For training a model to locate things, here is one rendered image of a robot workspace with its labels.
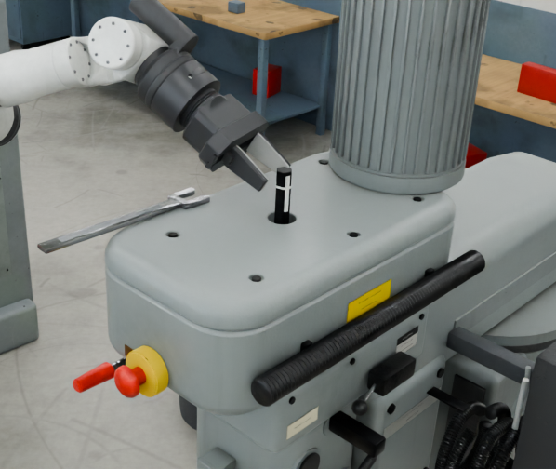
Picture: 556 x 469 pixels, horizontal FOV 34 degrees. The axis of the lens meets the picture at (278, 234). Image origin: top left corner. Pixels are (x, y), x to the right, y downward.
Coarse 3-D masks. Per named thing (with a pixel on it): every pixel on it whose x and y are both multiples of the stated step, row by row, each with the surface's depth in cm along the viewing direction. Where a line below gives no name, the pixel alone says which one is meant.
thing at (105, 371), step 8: (120, 360) 119; (96, 368) 116; (104, 368) 116; (112, 368) 117; (80, 376) 115; (88, 376) 115; (96, 376) 115; (104, 376) 116; (112, 376) 117; (80, 384) 114; (88, 384) 115; (96, 384) 116; (80, 392) 115
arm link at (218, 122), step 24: (192, 72) 114; (168, 96) 114; (192, 96) 113; (216, 96) 115; (168, 120) 115; (192, 120) 113; (216, 120) 113; (240, 120) 115; (264, 120) 118; (192, 144) 115; (216, 144) 111; (240, 144) 118; (216, 168) 115
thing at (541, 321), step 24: (552, 288) 170; (528, 312) 162; (552, 312) 163; (504, 336) 155; (528, 336) 155; (552, 336) 158; (456, 360) 154; (456, 384) 155; (480, 384) 152; (504, 384) 152; (432, 456) 165
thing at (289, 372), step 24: (456, 264) 126; (480, 264) 128; (408, 288) 119; (432, 288) 120; (384, 312) 114; (408, 312) 117; (336, 336) 109; (360, 336) 110; (288, 360) 104; (312, 360) 104; (336, 360) 107; (264, 384) 100; (288, 384) 101
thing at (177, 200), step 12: (180, 192) 121; (192, 192) 122; (156, 204) 118; (168, 204) 118; (180, 204) 118; (192, 204) 118; (120, 216) 114; (132, 216) 114; (144, 216) 114; (84, 228) 111; (96, 228) 111; (108, 228) 111; (48, 240) 107; (60, 240) 108; (72, 240) 108; (84, 240) 109; (48, 252) 106
